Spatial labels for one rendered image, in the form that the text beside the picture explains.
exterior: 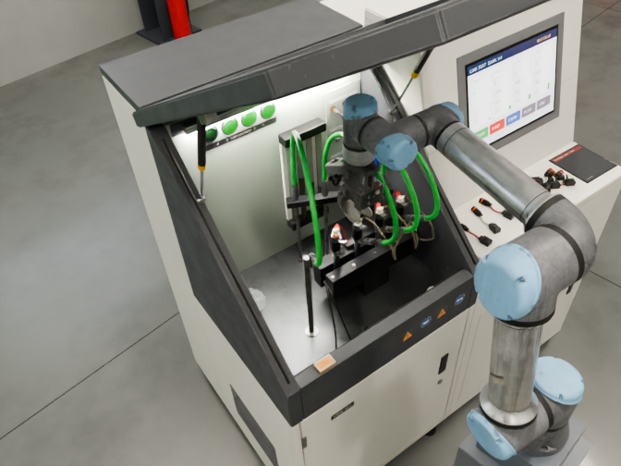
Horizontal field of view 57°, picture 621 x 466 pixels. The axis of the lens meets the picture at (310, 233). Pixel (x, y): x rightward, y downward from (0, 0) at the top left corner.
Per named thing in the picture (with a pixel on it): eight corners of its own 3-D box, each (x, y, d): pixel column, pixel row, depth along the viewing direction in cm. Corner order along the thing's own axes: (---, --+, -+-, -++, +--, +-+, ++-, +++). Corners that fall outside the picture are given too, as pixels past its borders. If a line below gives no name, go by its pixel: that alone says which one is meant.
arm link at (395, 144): (434, 128, 116) (400, 104, 123) (390, 148, 112) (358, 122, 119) (430, 160, 122) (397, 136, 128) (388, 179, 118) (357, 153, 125)
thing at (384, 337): (304, 420, 155) (300, 388, 144) (295, 408, 157) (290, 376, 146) (467, 310, 179) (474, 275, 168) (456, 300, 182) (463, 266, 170)
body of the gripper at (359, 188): (359, 214, 137) (359, 175, 128) (336, 196, 142) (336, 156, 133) (383, 202, 140) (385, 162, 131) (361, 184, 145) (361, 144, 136)
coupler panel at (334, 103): (333, 181, 186) (331, 97, 165) (327, 176, 188) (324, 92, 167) (364, 165, 191) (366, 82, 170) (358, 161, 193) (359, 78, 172)
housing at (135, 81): (228, 414, 243) (138, 106, 139) (198, 368, 260) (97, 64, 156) (463, 265, 298) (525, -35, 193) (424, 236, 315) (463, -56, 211)
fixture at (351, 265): (334, 314, 175) (333, 282, 164) (314, 295, 181) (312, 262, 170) (417, 264, 188) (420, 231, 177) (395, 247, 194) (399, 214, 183)
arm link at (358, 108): (357, 115, 118) (334, 97, 123) (357, 158, 125) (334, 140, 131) (387, 103, 121) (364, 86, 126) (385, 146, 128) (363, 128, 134)
